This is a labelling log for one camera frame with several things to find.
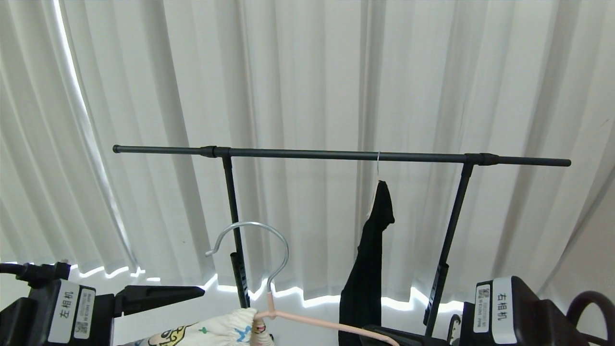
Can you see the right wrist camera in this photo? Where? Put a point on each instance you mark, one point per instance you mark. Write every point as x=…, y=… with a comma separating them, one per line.
x=509, y=317

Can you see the pink clothes hanger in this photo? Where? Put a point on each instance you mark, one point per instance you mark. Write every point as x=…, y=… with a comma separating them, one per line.
x=378, y=163
x=270, y=302

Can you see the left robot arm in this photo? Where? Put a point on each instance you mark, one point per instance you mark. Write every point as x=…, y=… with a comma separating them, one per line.
x=12, y=322

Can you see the cream printed garment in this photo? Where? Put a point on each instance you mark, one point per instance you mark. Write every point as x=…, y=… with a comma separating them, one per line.
x=216, y=331

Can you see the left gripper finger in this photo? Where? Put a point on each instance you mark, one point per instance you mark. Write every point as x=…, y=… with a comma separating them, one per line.
x=149, y=298

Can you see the black clothes rack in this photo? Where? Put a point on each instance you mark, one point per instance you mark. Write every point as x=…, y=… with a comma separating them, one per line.
x=336, y=154

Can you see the white curtain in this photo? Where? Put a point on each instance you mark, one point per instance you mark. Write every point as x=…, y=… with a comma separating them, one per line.
x=307, y=72

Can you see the black t-shirt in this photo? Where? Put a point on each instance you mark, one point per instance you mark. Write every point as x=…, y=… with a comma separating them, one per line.
x=365, y=278

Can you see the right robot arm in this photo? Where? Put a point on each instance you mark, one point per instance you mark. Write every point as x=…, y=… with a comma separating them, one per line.
x=567, y=329

